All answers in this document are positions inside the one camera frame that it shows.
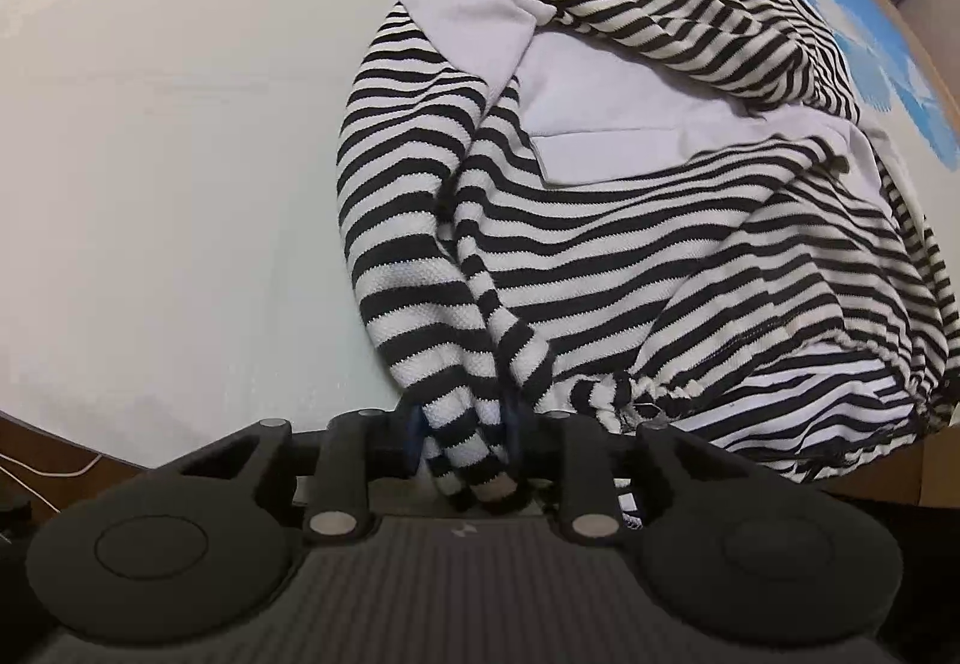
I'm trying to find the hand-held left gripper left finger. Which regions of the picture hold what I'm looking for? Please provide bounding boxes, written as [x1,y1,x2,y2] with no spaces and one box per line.
[159,407,430,542]

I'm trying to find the striped hoodie with white vest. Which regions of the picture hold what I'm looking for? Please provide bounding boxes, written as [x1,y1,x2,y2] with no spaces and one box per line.
[335,0,960,513]

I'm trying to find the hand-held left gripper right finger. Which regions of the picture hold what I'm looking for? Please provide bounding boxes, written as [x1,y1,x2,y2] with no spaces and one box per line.
[504,400,758,545]

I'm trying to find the blue patterned bed sheet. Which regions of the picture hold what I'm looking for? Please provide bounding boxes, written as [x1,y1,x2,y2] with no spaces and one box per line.
[0,0,960,470]

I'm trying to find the white cable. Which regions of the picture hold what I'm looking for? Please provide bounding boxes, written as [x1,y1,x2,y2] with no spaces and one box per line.
[0,450,102,515]

